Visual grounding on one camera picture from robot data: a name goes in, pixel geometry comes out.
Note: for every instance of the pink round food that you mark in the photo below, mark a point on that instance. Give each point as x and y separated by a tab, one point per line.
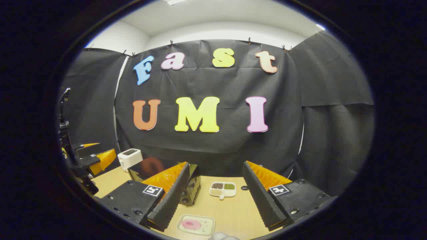
191	224

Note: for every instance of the white divided dish with grains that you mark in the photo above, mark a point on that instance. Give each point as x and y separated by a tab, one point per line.
223	192

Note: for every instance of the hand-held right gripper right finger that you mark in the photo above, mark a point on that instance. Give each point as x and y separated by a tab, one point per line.
260	196

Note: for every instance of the black electric oven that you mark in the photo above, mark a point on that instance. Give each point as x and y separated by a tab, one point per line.
140	170

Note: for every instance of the black backdrop cloth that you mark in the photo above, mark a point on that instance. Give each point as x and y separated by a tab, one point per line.
217	150

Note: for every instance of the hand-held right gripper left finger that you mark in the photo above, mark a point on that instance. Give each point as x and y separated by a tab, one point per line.
171	200

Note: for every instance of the white square plate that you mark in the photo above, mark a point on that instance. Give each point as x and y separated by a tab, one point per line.
206	229

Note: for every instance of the white toaster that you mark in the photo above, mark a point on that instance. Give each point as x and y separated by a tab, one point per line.
128	159

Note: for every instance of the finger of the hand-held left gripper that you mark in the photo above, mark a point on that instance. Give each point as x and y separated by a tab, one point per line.
105	160
86	149

